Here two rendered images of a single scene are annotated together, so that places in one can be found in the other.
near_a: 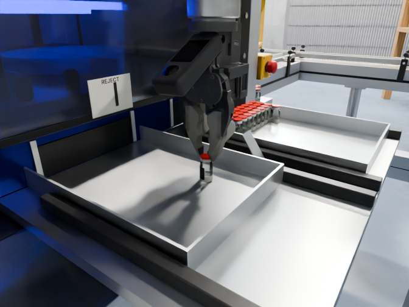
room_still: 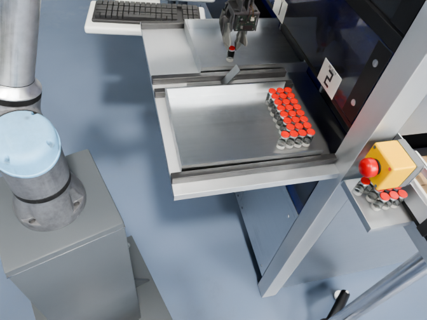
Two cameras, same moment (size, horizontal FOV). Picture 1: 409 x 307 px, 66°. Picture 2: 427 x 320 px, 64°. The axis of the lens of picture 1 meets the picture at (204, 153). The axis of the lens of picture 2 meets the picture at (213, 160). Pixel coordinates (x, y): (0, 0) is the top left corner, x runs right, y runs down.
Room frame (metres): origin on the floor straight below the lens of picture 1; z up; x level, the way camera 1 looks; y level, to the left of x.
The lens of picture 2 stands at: (0.98, -0.77, 1.50)
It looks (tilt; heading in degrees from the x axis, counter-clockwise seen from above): 50 degrees down; 123
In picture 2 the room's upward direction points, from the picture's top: 10 degrees clockwise
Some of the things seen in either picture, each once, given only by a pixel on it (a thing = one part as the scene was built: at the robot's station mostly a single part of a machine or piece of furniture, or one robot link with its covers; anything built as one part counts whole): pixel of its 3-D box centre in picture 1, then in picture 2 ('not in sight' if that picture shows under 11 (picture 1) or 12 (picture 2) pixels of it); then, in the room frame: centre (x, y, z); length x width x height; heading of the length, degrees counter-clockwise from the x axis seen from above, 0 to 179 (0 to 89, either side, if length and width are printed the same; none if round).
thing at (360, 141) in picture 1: (296, 131); (239, 122); (0.67, -0.21, 0.90); 0.34 x 0.26 x 0.04; 54
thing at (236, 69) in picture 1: (215, 63); (242, 4); (0.49, -0.02, 1.07); 0.09 x 0.08 x 0.12; 144
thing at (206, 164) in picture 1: (206, 169); (230, 54); (0.47, 0.00, 0.90); 0.02 x 0.02 x 0.04
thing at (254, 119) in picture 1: (253, 119); (280, 117); (0.74, -0.12, 0.91); 0.18 x 0.02 x 0.05; 144
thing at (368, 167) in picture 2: (270, 67); (370, 167); (0.98, -0.20, 1.00); 0.04 x 0.04 x 0.04; 54
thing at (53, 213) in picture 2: not in sight; (46, 189); (0.48, -0.64, 0.84); 0.15 x 0.15 x 0.10
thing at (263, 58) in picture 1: (257, 66); (389, 164); (1.01, -0.17, 1.00); 0.08 x 0.07 x 0.07; 54
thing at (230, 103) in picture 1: (218, 108); (228, 20); (0.46, -0.02, 1.01); 0.05 x 0.02 x 0.09; 54
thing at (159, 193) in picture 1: (156, 175); (244, 44); (0.46, 0.08, 0.90); 0.34 x 0.26 x 0.04; 54
